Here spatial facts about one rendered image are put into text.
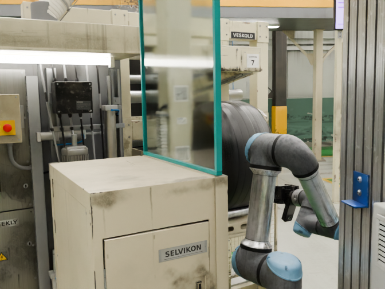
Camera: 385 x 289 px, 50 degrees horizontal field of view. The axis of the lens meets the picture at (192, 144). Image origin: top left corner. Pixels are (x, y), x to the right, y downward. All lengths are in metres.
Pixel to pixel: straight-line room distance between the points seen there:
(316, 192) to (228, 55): 1.18
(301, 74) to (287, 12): 4.36
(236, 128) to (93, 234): 1.09
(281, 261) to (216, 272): 0.29
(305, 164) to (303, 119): 10.82
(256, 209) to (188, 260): 0.42
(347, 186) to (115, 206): 0.67
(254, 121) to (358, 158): 0.91
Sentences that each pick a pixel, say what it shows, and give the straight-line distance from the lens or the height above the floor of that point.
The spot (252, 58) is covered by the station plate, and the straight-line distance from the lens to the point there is 2.55.
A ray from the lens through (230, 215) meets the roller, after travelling 2.13.
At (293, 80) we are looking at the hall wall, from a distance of 12.20.
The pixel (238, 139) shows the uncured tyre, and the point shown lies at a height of 1.29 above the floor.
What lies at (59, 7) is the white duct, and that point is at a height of 1.92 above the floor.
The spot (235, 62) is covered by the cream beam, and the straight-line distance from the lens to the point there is 2.48.
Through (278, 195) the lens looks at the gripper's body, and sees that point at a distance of 1.92.
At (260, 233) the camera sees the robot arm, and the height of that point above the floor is 1.01.
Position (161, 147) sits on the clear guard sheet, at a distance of 1.51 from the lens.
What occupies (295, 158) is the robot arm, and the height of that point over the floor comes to 1.28.
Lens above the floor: 1.49
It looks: 7 degrees down
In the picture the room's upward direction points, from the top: 1 degrees counter-clockwise
